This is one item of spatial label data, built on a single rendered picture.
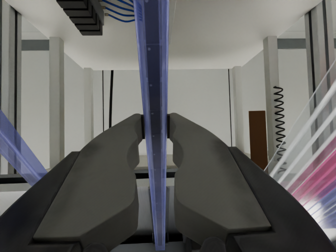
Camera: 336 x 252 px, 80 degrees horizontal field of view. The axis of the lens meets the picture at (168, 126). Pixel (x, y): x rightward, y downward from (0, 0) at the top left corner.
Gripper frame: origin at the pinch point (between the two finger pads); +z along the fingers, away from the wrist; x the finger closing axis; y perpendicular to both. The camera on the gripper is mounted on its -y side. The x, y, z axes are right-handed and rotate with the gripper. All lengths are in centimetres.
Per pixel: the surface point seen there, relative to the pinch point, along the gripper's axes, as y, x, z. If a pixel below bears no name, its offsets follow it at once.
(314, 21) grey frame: -3, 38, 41
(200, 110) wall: 79, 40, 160
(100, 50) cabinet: 7, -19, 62
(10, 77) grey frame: 7.6, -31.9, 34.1
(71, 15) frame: -4.4, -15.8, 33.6
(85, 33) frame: -0.7, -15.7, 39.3
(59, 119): 22, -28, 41
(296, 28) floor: 11, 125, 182
